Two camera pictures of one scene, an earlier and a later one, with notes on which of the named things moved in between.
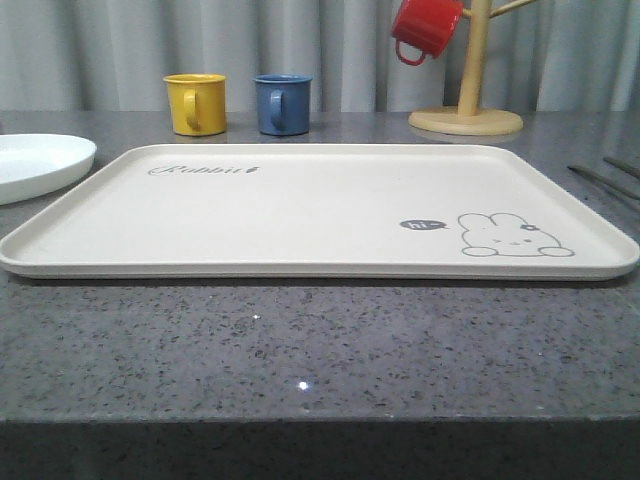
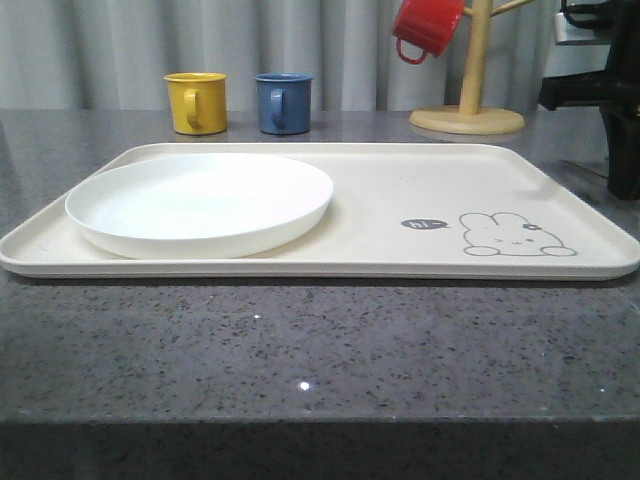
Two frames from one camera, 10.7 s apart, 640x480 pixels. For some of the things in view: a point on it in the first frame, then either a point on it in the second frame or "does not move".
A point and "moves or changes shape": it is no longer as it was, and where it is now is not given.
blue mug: [283, 103] does not move
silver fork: [623, 192] moves or changes shape
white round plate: [33, 165] → [177, 205]
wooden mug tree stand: [469, 119] does not move
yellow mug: [198, 102] does not move
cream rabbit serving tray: [327, 211] does not move
